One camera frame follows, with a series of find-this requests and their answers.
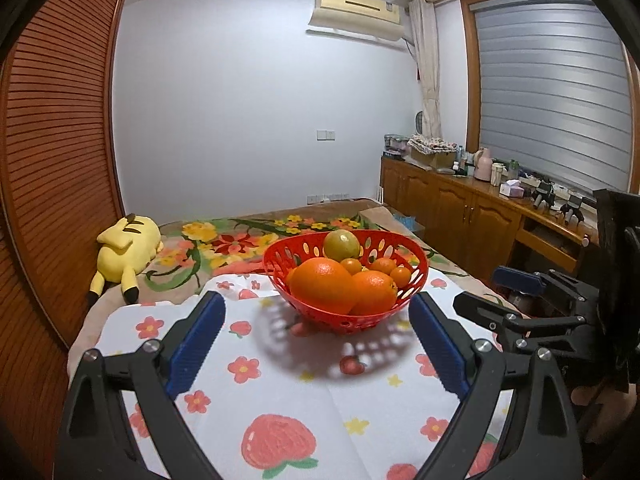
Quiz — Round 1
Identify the black tripod device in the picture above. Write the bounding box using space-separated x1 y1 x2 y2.
531 179 557 209
560 195 587 226

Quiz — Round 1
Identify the floral printed blanket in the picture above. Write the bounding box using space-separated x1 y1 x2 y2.
67 200 523 361

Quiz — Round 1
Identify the cream curtain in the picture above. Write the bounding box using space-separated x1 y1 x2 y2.
409 0 443 140

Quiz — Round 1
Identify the pink thermos jug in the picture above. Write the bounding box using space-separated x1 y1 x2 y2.
474 147 495 182

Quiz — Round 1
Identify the patterned folded cloth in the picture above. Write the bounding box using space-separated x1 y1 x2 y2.
407 135 456 153

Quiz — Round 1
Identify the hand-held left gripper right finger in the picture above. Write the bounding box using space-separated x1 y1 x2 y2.
409 291 583 480

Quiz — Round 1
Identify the wooden sideboard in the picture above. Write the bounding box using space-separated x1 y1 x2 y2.
380 155 598 291

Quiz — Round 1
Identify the cardboard box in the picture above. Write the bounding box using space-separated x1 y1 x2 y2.
410 150 457 170

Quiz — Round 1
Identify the yellow plush toy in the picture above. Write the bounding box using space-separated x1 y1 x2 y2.
85 213 164 308

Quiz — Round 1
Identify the white strawberry print tablecloth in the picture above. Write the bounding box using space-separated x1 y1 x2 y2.
97 267 516 480

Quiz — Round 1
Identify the stack of storage boxes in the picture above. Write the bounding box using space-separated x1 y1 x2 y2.
383 134 410 158

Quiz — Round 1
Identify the wall air conditioner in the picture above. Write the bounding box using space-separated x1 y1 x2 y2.
306 0 405 43

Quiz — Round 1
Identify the yellow-green lemon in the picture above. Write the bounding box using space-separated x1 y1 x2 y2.
323 229 362 262

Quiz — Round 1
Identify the wooden louvred wardrobe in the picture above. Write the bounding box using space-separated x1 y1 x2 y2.
0 0 128 461

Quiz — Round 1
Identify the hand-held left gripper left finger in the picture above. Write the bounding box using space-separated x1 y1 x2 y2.
55 290 227 480

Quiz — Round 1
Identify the large orange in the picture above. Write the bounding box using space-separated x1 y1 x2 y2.
350 270 398 317
286 257 357 316

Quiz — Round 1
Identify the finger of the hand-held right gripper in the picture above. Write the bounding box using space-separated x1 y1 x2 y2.
492 266 598 317
455 291 593 353

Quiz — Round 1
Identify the red perforated plastic basket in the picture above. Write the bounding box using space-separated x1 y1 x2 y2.
262 230 430 336

